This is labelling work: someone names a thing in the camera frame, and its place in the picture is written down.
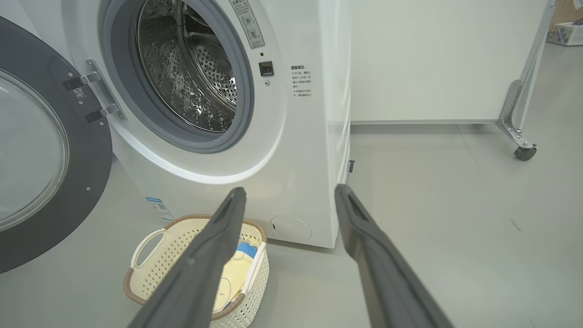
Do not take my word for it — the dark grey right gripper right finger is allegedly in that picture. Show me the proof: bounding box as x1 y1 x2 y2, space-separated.
334 184 456 328

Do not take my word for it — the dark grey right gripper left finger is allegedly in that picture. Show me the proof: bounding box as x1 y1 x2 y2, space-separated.
128 187 247 328

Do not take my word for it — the washing machine glass door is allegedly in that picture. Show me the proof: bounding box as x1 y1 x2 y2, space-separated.
0 16 113 275

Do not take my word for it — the white Hisense washing machine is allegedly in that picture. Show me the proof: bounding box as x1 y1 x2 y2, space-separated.
18 0 355 249

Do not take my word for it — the stainless steel washer drum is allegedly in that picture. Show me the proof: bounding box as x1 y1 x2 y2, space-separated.
136 0 238 133

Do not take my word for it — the grey metal door hinge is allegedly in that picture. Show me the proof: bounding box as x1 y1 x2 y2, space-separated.
62 58 127 124

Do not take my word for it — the cream basket with brown rim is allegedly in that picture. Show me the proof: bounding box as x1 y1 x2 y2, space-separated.
123 214 270 328

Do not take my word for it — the blue energy label sticker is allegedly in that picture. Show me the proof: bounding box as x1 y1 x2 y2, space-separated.
146 197 174 222

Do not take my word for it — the round white filter cover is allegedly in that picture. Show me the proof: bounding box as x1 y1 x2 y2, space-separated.
270 215 313 242

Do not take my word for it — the printed text notice label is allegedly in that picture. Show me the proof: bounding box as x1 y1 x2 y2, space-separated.
291 65 313 98

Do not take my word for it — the grey metal caster leg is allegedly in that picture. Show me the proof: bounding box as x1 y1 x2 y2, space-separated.
496 0 557 151

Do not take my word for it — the white partition panel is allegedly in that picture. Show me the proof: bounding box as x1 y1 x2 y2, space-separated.
351 0 554 124

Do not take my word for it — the grey pictogram warning sticker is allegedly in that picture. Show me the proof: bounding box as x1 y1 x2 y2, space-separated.
229 0 266 49

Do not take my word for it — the printed carton box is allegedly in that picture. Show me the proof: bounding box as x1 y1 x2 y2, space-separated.
548 21 583 46

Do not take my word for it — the brown cardboard box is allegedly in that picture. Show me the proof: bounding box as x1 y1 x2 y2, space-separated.
553 0 583 26

